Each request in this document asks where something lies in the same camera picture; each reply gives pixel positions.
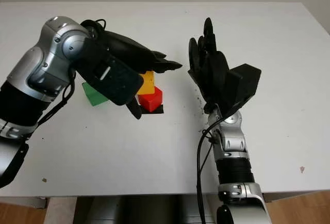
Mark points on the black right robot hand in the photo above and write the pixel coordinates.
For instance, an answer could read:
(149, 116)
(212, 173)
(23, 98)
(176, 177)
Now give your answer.
(211, 74)

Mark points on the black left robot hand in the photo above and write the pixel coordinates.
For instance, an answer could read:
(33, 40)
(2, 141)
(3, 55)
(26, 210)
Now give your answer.
(129, 51)

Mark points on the yellow wooden block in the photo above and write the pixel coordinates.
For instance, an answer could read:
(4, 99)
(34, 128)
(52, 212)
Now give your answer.
(148, 85)

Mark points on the red wooden block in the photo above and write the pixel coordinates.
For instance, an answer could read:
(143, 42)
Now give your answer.
(152, 100)

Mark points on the green wooden block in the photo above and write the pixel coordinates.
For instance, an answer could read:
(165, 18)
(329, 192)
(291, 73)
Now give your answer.
(94, 97)

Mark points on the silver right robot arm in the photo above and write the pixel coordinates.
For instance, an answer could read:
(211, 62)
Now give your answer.
(232, 141)

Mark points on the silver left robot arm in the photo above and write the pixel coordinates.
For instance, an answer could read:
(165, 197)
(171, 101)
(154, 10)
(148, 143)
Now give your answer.
(51, 61)

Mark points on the black tape strip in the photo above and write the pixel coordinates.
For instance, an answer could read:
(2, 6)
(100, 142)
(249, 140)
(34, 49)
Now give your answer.
(159, 110)

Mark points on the dark grey robot torso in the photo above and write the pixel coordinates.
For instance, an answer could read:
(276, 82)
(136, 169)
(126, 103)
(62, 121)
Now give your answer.
(141, 211)

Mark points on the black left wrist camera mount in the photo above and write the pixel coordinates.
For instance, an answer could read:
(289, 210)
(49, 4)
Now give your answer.
(111, 79)

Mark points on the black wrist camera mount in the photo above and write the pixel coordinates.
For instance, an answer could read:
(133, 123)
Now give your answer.
(245, 81)
(111, 79)

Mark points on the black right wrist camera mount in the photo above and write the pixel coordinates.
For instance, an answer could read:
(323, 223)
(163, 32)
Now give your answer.
(245, 81)

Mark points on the grey metal table bracket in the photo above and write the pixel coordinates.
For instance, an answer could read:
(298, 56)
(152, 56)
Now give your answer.
(33, 202)

